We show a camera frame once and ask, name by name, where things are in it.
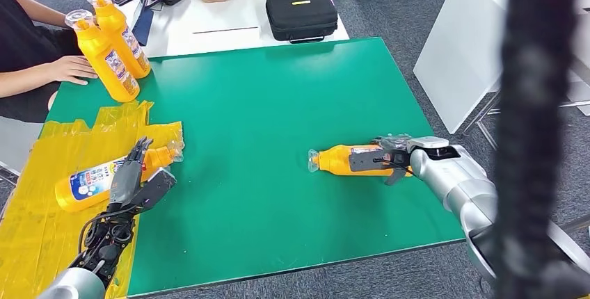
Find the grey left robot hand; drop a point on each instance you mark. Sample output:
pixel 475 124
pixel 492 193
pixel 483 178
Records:
pixel 125 181

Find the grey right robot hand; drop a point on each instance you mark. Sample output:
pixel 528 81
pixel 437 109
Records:
pixel 396 145

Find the yellow detergent bottle clear cap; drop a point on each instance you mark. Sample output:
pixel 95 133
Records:
pixel 336 161
pixel 97 52
pixel 87 186
pixel 115 20

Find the person's right forearm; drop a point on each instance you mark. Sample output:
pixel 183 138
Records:
pixel 25 82

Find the person's left forearm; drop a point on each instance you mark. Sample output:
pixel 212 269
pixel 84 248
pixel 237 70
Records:
pixel 39 9

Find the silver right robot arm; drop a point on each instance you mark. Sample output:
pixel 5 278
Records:
pixel 461 181

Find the thin black stick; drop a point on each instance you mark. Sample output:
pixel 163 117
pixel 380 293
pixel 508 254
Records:
pixel 226 30

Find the person's body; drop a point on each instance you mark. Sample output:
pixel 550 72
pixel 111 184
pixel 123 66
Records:
pixel 23 34

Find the dark blue folded stand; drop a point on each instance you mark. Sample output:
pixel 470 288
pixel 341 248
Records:
pixel 144 27

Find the black zipped carrying case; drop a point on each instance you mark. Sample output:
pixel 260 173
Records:
pixel 302 17

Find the yellow plastic sheet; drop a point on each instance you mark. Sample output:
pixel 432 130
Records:
pixel 37 241

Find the white desk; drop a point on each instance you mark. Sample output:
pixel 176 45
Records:
pixel 461 48

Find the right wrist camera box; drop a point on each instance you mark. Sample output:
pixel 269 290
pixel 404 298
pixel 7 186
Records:
pixel 368 161

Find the steel frame table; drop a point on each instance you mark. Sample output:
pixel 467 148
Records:
pixel 585 57

